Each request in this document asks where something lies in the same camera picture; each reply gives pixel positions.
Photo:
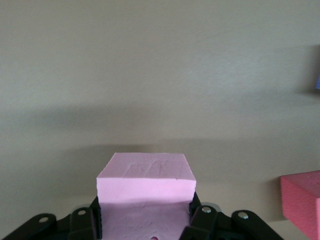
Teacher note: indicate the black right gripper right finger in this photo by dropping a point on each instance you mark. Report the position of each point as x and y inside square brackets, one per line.
[215, 228]

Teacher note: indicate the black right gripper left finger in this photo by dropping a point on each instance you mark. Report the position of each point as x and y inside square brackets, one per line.
[62, 228]

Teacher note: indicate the pink foam cube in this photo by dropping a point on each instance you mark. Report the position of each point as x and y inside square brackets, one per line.
[145, 180]

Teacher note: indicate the crimson foam cube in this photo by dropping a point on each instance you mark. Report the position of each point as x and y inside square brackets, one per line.
[302, 200]

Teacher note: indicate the brown table mat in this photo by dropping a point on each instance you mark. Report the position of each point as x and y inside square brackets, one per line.
[150, 75]

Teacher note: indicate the purple foam cube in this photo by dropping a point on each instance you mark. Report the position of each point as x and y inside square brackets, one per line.
[317, 75]

